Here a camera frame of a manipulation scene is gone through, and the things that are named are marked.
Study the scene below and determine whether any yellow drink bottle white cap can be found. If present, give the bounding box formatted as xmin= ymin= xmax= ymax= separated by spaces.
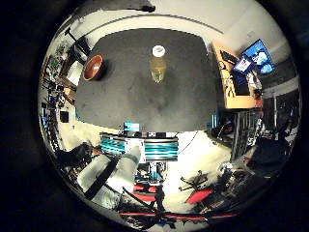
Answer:
xmin=149 ymin=44 xmax=168 ymax=84

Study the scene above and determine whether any black folded tripod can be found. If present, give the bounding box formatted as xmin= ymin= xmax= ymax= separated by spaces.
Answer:
xmin=179 ymin=169 xmax=210 ymax=192

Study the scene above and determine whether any red floor stand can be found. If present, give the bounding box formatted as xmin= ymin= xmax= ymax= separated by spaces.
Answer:
xmin=185 ymin=188 xmax=215 ymax=205

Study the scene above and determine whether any red-brown bowl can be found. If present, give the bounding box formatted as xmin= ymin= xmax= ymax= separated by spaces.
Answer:
xmin=82 ymin=53 xmax=106 ymax=81

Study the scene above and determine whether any cluttered storage shelf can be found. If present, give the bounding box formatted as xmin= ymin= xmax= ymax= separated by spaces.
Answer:
xmin=39 ymin=44 xmax=78 ymax=153

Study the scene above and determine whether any orange wooden desk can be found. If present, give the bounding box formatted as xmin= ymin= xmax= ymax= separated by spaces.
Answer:
xmin=211 ymin=41 xmax=264 ymax=110

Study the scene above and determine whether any black office chair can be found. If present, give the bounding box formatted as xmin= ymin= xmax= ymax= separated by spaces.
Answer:
xmin=249 ymin=137 xmax=291 ymax=178

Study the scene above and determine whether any open laptop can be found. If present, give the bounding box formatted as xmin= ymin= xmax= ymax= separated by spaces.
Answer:
xmin=231 ymin=55 xmax=255 ymax=97

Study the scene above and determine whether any black keyboard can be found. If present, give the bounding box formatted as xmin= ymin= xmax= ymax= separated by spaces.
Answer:
xmin=219 ymin=49 xmax=239 ymax=66

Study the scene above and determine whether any computer monitor blue screen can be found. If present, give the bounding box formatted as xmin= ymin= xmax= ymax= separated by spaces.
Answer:
xmin=241 ymin=39 xmax=277 ymax=75

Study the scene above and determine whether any teal and black metal frame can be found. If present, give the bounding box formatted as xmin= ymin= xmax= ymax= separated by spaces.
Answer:
xmin=99 ymin=121 xmax=180 ymax=162

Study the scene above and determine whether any red strap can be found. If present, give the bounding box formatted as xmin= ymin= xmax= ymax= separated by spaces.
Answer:
xmin=118 ymin=211 xmax=239 ymax=220

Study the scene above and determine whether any black camera tripod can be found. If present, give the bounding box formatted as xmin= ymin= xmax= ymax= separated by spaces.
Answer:
xmin=63 ymin=27 xmax=93 ymax=58

